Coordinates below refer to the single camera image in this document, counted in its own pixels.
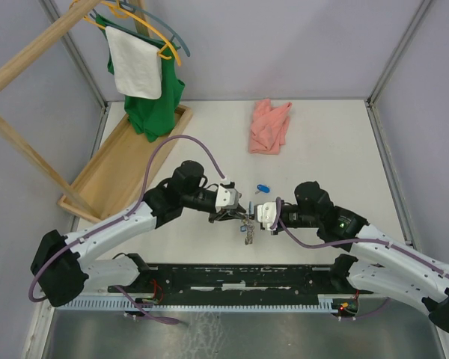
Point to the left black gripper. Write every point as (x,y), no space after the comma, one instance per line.
(224,215)

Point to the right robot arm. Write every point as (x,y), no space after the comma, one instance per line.
(372,261)

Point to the pink cloth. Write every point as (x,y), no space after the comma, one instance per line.
(268,127)

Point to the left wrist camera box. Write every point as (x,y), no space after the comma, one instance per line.
(226,198)

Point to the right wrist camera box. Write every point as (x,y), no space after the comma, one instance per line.
(268,212)

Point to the white cable duct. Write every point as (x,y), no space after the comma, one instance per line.
(322,304)

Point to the keyring holder with blue handle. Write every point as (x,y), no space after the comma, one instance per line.
(249,220)

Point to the grey blue hanger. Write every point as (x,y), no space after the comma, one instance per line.
(148,25)

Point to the blue tagged key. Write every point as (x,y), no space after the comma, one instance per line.
(261,188)

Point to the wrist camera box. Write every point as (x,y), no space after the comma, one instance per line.
(226,198)
(268,212)

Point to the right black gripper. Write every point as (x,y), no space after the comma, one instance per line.
(278,229)

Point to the white towel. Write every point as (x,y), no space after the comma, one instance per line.
(137,66)

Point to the green shirt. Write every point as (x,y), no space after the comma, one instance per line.
(154,117)

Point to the wooden tray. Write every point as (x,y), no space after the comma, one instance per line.
(113,178)

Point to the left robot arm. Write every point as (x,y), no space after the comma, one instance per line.
(65,265)

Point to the yellow hanger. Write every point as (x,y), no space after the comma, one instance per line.
(99,21)

